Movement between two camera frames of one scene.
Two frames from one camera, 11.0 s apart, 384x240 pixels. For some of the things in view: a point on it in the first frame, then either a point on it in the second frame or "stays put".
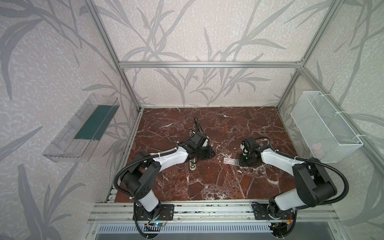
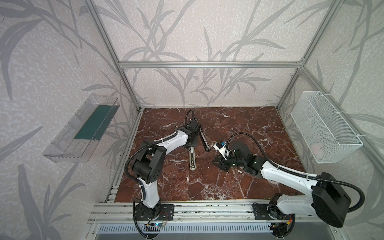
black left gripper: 205,151 to 195,142
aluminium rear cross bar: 210,64 stays put
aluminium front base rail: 212,212 stays put
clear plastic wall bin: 78,139 stays put
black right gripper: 247,160 to 228,161
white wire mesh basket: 329,136 stays put
